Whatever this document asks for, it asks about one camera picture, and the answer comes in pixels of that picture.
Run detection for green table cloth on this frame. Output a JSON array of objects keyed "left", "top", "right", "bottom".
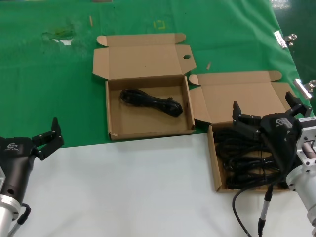
[{"left": 0, "top": 0, "right": 316, "bottom": 150}]

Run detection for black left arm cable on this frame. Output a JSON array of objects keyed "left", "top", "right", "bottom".
[{"left": 7, "top": 202, "right": 32, "bottom": 237}]

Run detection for silver plug right arm cable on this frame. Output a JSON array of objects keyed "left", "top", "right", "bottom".
[{"left": 257, "top": 184, "right": 274, "bottom": 237}]

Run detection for cardboard box holding cables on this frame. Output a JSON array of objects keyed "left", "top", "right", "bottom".
[{"left": 188, "top": 70, "right": 301, "bottom": 193}]

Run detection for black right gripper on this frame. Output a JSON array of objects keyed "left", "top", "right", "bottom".
[{"left": 232, "top": 91, "right": 313, "bottom": 174}]

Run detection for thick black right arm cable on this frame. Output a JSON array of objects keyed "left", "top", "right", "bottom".
[{"left": 232, "top": 181, "right": 290, "bottom": 237}]

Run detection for black coiled cable bundle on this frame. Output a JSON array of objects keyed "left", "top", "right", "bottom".
[
  {"left": 221, "top": 155, "right": 289, "bottom": 190},
  {"left": 213, "top": 124, "right": 275, "bottom": 159}
]

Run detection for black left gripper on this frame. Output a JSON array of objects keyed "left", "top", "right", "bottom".
[{"left": 0, "top": 117, "right": 65, "bottom": 199}]

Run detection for cardboard box with round hole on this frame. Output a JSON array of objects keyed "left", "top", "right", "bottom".
[{"left": 92, "top": 32, "right": 198, "bottom": 142}]

